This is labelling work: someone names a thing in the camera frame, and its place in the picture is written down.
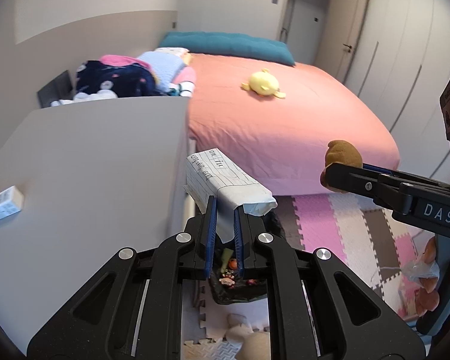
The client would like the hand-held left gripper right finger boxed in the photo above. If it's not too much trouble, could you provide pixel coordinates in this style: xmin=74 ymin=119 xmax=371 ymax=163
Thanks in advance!
xmin=232 ymin=207 xmax=427 ymax=360

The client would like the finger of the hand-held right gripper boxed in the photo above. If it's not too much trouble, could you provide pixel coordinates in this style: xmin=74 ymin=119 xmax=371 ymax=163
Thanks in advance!
xmin=362 ymin=163 xmax=450 ymax=196
xmin=322 ymin=161 xmax=418 ymax=213

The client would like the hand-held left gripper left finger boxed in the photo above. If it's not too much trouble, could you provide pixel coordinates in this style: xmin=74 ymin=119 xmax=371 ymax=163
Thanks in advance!
xmin=26 ymin=195 xmax=217 ymax=360

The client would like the brown capybara toy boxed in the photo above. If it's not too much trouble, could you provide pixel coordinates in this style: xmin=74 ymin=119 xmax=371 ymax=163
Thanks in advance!
xmin=320 ymin=139 xmax=364 ymax=194

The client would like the lined paper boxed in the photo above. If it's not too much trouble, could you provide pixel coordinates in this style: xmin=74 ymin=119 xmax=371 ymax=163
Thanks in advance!
xmin=182 ymin=147 xmax=278 ymax=245

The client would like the black trash bin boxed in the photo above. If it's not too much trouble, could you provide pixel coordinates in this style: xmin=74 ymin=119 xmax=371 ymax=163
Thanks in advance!
xmin=206 ymin=210 xmax=286 ymax=306

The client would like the clear plastic wrapper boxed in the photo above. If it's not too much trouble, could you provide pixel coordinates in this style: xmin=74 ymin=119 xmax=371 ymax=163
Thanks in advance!
xmin=401 ymin=257 xmax=440 ymax=283

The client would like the white cardboard box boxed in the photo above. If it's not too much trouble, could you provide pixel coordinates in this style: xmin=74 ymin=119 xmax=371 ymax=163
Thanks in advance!
xmin=0 ymin=185 xmax=24 ymax=226

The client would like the person's right hand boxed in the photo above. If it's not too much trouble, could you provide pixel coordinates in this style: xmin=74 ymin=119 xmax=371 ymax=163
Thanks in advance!
xmin=416 ymin=238 xmax=450 ymax=317

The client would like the foam puzzle floor mat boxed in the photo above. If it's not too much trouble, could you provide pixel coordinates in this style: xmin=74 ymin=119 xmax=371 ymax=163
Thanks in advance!
xmin=184 ymin=193 xmax=440 ymax=360

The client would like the bed with pink sheet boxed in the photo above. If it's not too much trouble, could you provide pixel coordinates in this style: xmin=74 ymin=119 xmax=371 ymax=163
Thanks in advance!
xmin=154 ymin=47 xmax=400 ymax=196

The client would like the beige plush toy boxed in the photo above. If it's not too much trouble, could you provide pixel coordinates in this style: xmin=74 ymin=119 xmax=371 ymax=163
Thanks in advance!
xmin=225 ymin=313 xmax=272 ymax=360

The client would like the white wardrobe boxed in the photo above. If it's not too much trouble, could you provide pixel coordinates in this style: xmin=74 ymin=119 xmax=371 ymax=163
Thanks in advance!
xmin=343 ymin=0 xmax=450 ymax=182

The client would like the yellow duck plush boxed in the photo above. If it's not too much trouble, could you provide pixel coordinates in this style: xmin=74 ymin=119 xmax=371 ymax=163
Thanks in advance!
xmin=241 ymin=68 xmax=287 ymax=100

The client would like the beige open door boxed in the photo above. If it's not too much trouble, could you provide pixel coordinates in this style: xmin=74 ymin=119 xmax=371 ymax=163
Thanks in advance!
xmin=315 ymin=0 xmax=371 ymax=84

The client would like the grey door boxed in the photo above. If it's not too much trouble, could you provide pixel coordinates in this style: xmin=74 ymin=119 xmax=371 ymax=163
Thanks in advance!
xmin=281 ymin=0 xmax=336 ymax=65

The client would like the light blue quilt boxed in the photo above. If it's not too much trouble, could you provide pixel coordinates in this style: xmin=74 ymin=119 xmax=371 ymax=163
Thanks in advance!
xmin=137 ymin=50 xmax=187 ymax=90

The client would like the dark navy patterned clothing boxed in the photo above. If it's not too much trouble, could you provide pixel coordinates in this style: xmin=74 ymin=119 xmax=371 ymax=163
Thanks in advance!
xmin=75 ymin=59 xmax=159 ymax=101

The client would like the teal pillow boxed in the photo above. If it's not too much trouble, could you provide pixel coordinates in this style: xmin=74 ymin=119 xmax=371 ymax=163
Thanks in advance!
xmin=159 ymin=31 xmax=296 ymax=65

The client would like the pink cloth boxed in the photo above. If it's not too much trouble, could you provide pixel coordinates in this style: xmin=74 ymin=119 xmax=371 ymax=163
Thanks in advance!
xmin=99 ymin=55 xmax=152 ymax=69

